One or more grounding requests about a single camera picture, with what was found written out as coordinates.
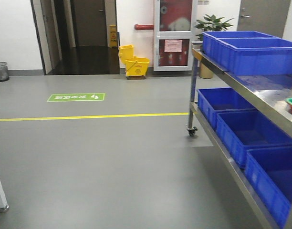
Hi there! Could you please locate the stainless steel cart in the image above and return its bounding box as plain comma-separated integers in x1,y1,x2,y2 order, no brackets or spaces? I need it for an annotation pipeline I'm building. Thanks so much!
187,49,292,229

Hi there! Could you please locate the blue bin top near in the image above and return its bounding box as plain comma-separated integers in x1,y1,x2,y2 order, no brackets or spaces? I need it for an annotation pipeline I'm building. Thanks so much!
217,38,292,76

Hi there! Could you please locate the blue bin top far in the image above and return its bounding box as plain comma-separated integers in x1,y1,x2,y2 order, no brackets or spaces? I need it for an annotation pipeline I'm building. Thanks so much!
202,31,276,62

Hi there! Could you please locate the blue bin lower far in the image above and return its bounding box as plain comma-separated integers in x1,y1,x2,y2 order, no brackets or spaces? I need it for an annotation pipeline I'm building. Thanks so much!
197,87,255,130

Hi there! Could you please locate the yellow mop bucket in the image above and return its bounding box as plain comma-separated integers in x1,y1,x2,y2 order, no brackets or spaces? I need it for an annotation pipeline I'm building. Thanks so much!
118,44,150,78

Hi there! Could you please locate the blue bin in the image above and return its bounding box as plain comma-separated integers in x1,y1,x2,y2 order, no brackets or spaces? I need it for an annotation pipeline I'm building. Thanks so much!
216,110,292,169
217,38,292,76
197,87,255,130
245,146,292,229
202,31,276,62

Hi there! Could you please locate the yellow wet floor sign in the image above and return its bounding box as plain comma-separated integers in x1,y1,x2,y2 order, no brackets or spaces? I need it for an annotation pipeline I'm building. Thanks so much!
109,25,118,48

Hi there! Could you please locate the blue bin lower near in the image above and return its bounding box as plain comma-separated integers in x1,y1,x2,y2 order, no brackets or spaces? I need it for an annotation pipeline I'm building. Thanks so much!
245,146,292,229

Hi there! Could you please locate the blue bin lower middle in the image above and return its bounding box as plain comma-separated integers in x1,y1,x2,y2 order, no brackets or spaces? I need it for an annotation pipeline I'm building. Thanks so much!
216,110,292,169

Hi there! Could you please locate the wire mesh waste basket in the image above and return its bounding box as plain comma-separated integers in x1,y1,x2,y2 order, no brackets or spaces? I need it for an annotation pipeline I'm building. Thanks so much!
0,62,9,82

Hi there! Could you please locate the fire hose cabinet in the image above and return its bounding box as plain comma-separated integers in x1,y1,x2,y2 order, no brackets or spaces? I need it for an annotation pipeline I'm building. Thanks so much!
153,0,198,72

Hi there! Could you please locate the green floor sign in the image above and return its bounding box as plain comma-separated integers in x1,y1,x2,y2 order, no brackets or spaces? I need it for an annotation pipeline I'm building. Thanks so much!
47,93,105,102

